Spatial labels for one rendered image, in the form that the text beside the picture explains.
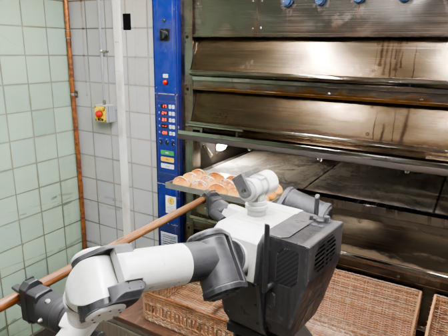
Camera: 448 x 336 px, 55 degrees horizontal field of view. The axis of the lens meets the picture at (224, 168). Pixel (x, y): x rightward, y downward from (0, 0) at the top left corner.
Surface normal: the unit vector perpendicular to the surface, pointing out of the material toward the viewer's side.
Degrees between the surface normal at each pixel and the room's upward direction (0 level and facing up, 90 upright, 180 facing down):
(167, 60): 90
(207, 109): 70
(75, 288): 62
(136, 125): 90
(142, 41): 90
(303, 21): 90
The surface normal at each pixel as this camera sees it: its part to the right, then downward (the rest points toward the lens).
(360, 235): -0.47, -0.12
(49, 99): 0.86, 0.15
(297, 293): -0.61, 0.21
